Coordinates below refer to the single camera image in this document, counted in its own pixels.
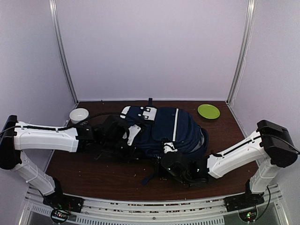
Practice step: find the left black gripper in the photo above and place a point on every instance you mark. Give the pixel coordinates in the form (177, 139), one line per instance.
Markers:
(131, 155)

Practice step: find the navy blue backpack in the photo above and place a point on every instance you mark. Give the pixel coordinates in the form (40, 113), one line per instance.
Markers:
(174, 124)

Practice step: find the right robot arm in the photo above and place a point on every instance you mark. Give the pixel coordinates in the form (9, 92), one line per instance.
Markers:
(270, 142)

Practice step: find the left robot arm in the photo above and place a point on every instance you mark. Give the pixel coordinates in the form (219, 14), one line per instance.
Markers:
(18, 136)

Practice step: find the white patterned bowl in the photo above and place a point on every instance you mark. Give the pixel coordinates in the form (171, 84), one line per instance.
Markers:
(78, 115)

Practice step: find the green plate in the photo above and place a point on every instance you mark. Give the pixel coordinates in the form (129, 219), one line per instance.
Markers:
(208, 111)

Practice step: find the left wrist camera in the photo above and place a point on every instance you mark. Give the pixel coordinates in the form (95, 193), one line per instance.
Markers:
(131, 133)

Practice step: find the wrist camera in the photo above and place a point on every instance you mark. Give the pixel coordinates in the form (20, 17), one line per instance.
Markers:
(131, 133)
(168, 146)

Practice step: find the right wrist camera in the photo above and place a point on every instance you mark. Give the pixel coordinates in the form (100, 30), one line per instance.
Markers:
(168, 146)

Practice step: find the front aluminium rail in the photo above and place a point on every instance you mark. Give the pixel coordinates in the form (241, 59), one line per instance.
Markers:
(204, 211)

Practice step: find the left aluminium frame post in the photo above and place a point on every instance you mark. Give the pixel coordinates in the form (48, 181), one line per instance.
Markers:
(62, 54)

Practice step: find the aluminium frame post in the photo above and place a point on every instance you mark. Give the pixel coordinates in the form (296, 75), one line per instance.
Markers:
(62, 54)
(246, 39)

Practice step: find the right aluminium frame post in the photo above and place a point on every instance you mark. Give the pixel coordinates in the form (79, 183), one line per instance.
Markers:
(246, 39)

